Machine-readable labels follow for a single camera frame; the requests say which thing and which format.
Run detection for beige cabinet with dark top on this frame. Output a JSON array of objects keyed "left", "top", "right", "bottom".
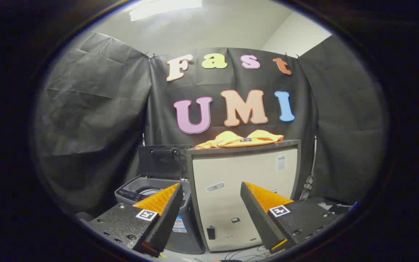
[{"left": 186, "top": 139, "right": 302, "bottom": 252}]

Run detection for black backdrop cloth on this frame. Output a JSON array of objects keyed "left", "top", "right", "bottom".
[{"left": 35, "top": 32, "right": 390, "bottom": 219}]

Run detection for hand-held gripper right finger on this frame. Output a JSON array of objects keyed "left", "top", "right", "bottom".
[{"left": 240, "top": 181, "right": 341, "bottom": 254}]

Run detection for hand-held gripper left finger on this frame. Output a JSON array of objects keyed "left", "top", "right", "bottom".
[{"left": 86, "top": 183, "right": 184, "bottom": 259}]

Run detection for thin floor cables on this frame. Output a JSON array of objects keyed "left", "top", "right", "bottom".
[{"left": 195, "top": 246, "right": 286, "bottom": 262}]

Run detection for grey washing machine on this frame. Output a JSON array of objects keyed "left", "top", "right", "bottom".
[{"left": 114, "top": 175, "right": 205, "bottom": 254}]

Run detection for orange yellow shirt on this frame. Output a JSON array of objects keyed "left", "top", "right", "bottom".
[{"left": 195, "top": 130, "right": 284, "bottom": 150}]

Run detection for cables beside cabinet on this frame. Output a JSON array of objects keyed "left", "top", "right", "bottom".
[{"left": 302, "top": 174, "right": 314, "bottom": 199}]

